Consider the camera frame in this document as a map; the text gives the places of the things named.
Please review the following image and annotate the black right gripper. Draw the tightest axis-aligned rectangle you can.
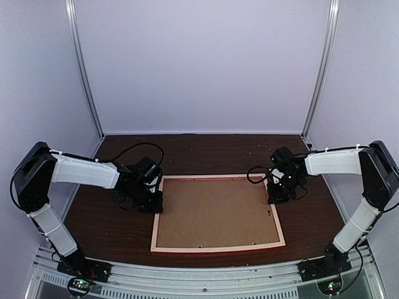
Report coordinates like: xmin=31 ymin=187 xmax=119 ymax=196
xmin=267 ymin=173 xmax=304 ymax=204

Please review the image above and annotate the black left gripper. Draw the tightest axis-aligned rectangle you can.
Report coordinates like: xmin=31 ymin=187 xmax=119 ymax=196
xmin=125 ymin=183 xmax=163 ymax=212

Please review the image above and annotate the red wooden picture frame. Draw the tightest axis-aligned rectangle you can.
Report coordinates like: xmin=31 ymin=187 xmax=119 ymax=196
xmin=150 ymin=173 xmax=287 ymax=257

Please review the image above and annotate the brown backing board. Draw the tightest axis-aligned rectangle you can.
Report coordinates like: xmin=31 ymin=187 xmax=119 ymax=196
xmin=155 ymin=179 xmax=281 ymax=249

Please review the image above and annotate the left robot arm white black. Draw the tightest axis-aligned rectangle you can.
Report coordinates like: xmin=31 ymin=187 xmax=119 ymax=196
xmin=9 ymin=141 xmax=163 ymax=277

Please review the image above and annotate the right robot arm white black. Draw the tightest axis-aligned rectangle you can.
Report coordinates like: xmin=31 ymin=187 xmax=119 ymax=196
xmin=266 ymin=140 xmax=398 ymax=275

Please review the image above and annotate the right round led board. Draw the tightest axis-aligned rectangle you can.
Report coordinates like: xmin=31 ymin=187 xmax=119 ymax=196
xmin=317 ymin=278 xmax=343 ymax=296

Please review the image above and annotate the round led board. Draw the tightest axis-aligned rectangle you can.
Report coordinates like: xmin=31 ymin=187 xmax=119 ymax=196
xmin=67 ymin=277 xmax=93 ymax=297
xmin=317 ymin=278 xmax=343 ymax=296

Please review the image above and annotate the left round led board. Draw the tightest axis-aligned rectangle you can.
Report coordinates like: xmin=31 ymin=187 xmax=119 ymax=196
xmin=67 ymin=277 xmax=93 ymax=297

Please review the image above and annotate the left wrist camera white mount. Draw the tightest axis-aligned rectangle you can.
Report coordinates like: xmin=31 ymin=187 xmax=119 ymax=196
xmin=146 ymin=181 xmax=160 ymax=192

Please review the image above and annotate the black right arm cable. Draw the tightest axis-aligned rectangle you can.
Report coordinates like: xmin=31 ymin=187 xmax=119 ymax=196
xmin=246 ymin=166 xmax=271 ymax=184

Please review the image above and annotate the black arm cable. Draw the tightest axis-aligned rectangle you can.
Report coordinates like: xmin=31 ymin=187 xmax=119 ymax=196
xmin=246 ymin=166 xmax=271 ymax=184
xmin=112 ymin=142 xmax=165 ymax=169

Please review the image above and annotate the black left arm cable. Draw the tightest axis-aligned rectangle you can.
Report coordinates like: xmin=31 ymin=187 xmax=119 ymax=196
xmin=112 ymin=142 xmax=165 ymax=169

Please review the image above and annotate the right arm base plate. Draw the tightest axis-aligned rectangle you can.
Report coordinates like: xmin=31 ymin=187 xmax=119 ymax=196
xmin=297 ymin=257 xmax=352 ymax=282

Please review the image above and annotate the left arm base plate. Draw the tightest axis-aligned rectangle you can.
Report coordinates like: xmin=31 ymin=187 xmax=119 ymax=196
xmin=57 ymin=257 xmax=112 ymax=283

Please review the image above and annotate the aluminium front rail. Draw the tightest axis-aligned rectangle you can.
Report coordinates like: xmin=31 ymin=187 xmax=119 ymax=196
xmin=22 ymin=245 xmax=388 ymax=298

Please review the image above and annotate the right aluminium corner post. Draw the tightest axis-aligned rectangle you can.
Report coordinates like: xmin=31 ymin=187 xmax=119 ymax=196
xmin=301 ymin=0 xmax=340 ymax=140

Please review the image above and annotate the aluminium corner post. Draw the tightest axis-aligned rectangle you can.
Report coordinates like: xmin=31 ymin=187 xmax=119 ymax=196
xmin=301 ymin=0 xmax=340 ymax=140
xmin=65 ymin=0 xmax=105 ymax=139

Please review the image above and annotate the left aluminium corner post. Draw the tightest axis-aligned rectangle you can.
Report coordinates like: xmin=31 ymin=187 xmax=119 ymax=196
xmin=65 ymin=0 xmax=105 ymax=139

